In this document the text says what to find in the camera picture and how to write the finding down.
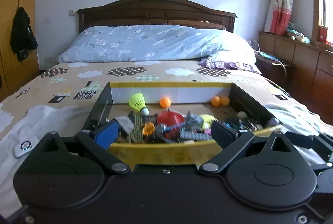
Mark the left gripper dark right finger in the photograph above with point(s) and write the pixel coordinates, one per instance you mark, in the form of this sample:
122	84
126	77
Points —
225	134

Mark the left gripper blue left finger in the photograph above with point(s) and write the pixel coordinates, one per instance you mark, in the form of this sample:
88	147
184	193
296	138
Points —
104	136

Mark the olive studded lego beam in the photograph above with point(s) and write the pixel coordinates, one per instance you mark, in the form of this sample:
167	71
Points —
137	134

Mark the orange ping pong ball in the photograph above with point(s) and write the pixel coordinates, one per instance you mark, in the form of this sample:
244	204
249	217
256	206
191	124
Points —
224	101
216	101
165	102

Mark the grey lego plate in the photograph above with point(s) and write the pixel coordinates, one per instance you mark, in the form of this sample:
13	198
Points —
190	135

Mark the white fluffy blanket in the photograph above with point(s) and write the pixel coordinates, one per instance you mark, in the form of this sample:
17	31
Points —
67	121

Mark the green shuttlecock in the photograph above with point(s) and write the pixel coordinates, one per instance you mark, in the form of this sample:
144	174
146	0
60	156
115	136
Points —
137	102

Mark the yellow cardboard box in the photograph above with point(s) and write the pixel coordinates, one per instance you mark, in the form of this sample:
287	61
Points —
193	101

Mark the red plastic cone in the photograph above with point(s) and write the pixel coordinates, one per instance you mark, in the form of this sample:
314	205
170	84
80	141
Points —
169	120

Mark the purple pillow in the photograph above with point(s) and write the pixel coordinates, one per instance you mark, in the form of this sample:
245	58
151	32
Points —
215	62

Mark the white small device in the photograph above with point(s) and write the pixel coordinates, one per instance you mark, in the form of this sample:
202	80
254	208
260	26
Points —
25	147

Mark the light blue floral duvet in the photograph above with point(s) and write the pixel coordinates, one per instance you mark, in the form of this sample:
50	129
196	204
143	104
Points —
155	43

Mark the wooden sideboard cabinet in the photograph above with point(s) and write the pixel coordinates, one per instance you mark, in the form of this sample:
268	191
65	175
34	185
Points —
312	78

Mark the black hanging jacket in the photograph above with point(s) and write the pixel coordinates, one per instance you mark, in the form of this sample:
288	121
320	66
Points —
22	39

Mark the dark wooden headboard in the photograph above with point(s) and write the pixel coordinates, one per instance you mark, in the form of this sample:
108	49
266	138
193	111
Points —
155	12

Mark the red cup on sill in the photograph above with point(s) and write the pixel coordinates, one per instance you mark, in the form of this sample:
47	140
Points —
322	34

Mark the orange wooden wardrobe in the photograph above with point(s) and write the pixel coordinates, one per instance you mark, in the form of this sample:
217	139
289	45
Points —
15	74

